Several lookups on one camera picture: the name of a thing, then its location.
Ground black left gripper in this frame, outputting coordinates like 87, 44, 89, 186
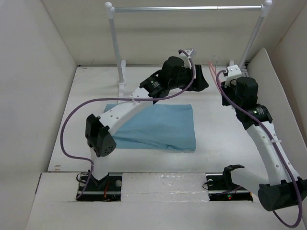
168, 65, 207, 92

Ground pink clothes hanger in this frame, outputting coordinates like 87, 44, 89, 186
208, 59, 222, 94

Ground light blue trousers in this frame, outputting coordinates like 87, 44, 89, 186
113, 104, 196, 152

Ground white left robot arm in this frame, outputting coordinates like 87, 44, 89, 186
85, 51, 209, 190

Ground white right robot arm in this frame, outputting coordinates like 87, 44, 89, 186
216, 65, 307, 211

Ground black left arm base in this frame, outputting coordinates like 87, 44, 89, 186
76, 173, 123, 202

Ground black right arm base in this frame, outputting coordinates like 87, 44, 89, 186
202, 164, 253, 201

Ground white metal clothes rack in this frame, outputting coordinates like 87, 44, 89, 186
105, 0, 272, 103

